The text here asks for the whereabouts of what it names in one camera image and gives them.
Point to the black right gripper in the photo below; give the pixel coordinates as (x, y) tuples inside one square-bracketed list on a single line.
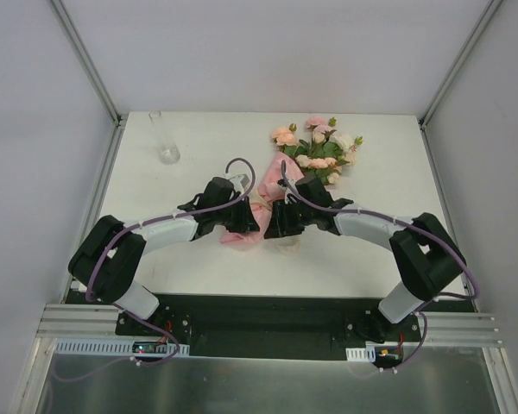
[(282, 219)]

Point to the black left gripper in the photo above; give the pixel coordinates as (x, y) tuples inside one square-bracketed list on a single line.
[(242, 214)]

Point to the cream ribbon gold lettering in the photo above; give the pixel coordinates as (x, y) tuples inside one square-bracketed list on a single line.
[(289, 243)]

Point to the pink wrapping paper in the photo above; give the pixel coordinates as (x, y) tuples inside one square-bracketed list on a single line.
[(267, 189)]

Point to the pink artificial flower bouquet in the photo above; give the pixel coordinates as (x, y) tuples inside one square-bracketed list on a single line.
[(322, 152)]

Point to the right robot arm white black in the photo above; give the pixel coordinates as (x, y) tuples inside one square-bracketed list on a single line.
[(426, 257)]

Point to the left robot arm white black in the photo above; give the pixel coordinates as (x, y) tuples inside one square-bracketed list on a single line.
[(107, 259)]

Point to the clear glass vase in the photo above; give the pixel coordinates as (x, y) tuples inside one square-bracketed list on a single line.
[(168, 151)]

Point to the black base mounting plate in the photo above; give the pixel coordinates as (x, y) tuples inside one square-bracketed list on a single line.
[(307, 329)]

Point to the shiny metal front panel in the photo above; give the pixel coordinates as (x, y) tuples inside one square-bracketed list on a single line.
[(437, 380)]

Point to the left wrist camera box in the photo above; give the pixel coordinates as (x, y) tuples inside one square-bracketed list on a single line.
[(240, 182)]

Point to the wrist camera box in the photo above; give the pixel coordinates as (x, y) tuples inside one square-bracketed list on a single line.
[(240, 182), (285, 192)]

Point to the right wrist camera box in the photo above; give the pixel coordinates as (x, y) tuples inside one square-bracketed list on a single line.
[(285, 192)]

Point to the right white cable duct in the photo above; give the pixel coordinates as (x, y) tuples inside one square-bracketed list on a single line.
[(374, 352)]

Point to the white cable duct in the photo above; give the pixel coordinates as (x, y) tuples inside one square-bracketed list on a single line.
[(102, 347), (374, 352)]

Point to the left white cable duct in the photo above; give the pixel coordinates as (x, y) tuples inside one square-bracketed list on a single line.
[(102, 347)]

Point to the front aluminium rail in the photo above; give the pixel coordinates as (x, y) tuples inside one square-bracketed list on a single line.
[(445, 329)]

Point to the left aluminium frame post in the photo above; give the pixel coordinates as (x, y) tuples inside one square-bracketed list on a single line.
[(85, 60)]

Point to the aluminium frame post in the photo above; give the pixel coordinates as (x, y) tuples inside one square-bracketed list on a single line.
[(480, 27), (85, 60)]

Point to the right aluminium frame post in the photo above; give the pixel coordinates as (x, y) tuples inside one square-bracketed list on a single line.
[(480, 27)]

